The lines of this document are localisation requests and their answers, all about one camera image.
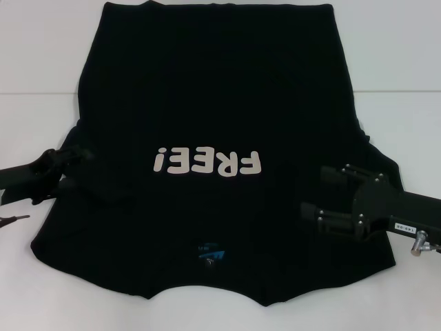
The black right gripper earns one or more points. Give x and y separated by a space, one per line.
392 208

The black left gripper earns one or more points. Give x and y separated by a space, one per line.
41 172

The black shirt with FREE print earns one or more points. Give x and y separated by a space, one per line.
213 103

